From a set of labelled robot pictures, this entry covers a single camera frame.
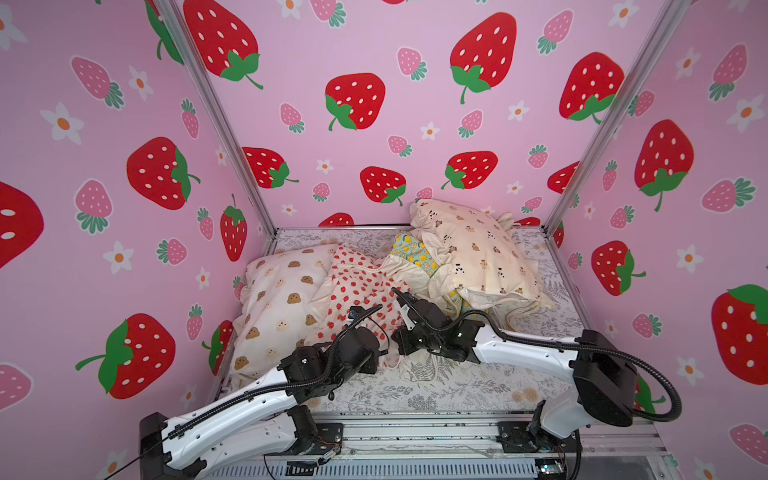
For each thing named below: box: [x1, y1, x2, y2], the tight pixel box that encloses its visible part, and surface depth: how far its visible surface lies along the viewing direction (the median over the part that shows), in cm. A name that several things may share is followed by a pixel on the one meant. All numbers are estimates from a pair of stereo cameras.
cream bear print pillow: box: [230, 245, 339, 390], surface depth 87 cm
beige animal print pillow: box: [409, 199, 555, 313], surface depth 94 cm
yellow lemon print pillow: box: [384, 234, 481, 318], surface depth 89 cm
